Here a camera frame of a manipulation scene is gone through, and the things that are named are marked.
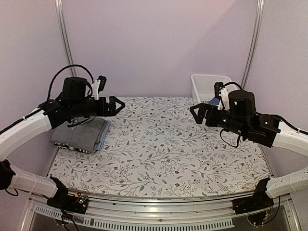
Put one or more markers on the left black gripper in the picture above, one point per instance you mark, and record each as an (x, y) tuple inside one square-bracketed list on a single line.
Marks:
[(103, 111)]

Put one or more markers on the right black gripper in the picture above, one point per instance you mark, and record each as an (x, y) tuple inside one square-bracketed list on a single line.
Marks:
[(198, 119)]

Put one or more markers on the grey long sleeve shirt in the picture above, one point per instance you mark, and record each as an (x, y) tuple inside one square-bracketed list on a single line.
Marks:
[(82, 136)]

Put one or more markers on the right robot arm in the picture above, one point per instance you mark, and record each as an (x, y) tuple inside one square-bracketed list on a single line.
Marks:
[(236, 113)]

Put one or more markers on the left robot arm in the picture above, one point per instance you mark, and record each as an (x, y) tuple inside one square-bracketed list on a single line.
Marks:
[(78, 98)]

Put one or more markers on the blue dotted cloth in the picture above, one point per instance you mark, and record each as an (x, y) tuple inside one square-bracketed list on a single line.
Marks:
[(214, 101)]

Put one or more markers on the white plastic bin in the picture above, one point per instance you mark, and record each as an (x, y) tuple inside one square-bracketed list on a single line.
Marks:
[(203, 87)]

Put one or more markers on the floral patterned table cloth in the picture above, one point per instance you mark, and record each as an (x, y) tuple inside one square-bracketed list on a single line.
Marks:
[(154, 148)]

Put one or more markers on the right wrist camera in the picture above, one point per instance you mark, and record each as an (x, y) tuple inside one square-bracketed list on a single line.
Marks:
[(222, 94)]

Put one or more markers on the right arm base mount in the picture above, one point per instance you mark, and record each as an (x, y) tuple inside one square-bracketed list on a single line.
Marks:
[(257, 201)]

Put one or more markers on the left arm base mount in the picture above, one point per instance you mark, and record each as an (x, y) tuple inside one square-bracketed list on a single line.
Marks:
[(77, 203)]

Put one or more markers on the left metal corner post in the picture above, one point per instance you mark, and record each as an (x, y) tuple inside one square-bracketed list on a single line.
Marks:
[(63, 31)]

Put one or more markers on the metal corner post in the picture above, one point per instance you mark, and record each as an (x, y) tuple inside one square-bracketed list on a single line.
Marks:
[(63, 31), (254, 41)]

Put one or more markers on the aluminium front rail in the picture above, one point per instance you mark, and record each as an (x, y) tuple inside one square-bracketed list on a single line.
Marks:
[(120, 213)]

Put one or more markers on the right metal corner post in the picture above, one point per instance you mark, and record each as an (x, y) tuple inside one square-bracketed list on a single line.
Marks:
[(254, 41)]

